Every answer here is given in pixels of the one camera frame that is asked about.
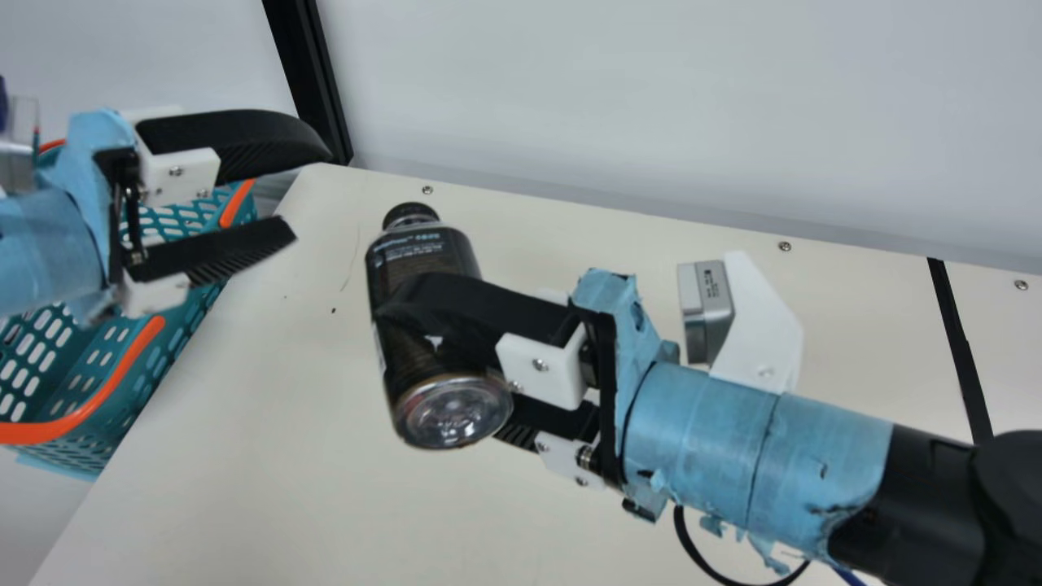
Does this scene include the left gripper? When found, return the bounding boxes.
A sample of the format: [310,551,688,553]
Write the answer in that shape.
[0,106,335,326]

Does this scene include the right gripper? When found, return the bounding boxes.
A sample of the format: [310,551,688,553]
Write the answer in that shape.
[491,269,894,571]

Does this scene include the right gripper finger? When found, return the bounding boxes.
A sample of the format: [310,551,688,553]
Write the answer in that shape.
[374,273,589,410]

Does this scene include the dark coffee bottle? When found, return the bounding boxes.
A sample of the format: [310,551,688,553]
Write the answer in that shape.
[364,202,515,451]

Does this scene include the teal shopping basket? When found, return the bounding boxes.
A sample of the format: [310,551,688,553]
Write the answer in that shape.
[0,138,261,483]

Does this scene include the black strip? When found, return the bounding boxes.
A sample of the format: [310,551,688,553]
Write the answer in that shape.
[927,257,995,445]

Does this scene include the black post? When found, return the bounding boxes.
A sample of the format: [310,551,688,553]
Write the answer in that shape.
[260,0,355,168]

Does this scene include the black cable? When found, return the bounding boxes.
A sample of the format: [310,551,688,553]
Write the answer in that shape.
[672,505,813,586]

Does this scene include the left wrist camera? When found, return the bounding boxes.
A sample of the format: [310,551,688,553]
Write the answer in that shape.
[0,96,42,196]

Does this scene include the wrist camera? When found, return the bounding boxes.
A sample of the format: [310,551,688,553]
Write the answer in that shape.
[676,251,804,396]
[0,96,42,196]

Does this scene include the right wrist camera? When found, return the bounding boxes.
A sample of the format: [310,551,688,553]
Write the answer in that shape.
[676,251,804,396]

